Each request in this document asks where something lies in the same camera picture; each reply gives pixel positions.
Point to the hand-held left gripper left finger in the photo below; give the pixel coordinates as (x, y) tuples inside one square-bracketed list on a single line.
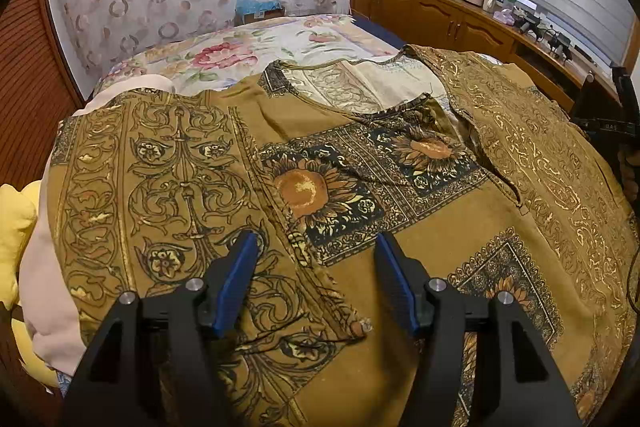
[(237, 282)]

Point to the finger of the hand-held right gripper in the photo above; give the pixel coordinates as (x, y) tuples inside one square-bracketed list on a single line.
[(586, 99)]

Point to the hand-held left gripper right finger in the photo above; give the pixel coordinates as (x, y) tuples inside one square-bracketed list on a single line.
[(395, 287)]

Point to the mustard patterned shirt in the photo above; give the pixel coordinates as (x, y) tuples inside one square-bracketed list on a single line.
[(380, 347)]

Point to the person's right hand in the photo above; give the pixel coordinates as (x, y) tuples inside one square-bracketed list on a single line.
[(628, 172)]

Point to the pink tissue box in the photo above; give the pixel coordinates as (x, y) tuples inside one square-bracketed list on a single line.
[(504, 14)]

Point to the wooden cabinet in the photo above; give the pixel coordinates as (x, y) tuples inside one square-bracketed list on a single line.
[(450, 19)]

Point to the beige pink folded cloth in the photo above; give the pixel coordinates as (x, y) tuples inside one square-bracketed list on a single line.
[(45, 297)]

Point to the navy blue sheet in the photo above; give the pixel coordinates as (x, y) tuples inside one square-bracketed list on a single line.
[(377, 34)]

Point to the pink rose floral bedspread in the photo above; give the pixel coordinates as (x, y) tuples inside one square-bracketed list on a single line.
[(220, 54)]

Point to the cardboard box with blue bag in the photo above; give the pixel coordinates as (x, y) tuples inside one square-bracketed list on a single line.
[(257, 9)]

